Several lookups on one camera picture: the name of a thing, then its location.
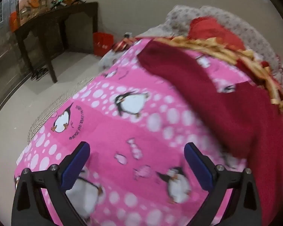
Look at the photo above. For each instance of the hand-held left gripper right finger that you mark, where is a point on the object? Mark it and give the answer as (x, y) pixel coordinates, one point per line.
(199, 167)

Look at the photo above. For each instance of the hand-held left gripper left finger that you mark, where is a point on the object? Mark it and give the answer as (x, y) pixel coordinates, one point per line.
(76, 164)

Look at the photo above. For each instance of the dark red garment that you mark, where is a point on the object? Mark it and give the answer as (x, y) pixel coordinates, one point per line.
(226, 103)

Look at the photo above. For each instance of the pink penguin print blanket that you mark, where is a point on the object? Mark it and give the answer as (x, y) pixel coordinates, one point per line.
(155, 127)

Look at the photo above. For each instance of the dark shoes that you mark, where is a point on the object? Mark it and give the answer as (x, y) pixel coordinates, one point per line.
(39, 74)

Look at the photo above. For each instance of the white cloth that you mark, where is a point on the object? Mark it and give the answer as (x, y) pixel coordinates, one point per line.
(107, 60)

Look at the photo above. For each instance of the gold and red quilt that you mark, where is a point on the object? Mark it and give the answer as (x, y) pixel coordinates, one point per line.
(226, 49)

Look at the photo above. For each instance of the red box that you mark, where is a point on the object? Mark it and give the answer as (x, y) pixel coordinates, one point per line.
(102, 43)

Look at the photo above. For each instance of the red pillow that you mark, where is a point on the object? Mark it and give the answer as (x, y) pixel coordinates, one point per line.
(209, 28)

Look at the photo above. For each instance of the dark wooden table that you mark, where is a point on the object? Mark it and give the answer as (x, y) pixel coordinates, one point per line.
(52, 16)

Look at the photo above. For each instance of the small orange box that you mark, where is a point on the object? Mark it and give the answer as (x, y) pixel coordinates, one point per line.
(13, 22)

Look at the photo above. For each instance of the orange picture box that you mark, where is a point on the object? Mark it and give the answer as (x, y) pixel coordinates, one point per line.
(33, 7)

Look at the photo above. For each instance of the green items on table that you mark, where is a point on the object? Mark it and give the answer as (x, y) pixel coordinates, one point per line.
(66, 1)

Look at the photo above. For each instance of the white wall socket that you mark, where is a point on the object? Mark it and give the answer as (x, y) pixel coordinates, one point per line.
(128, 35)

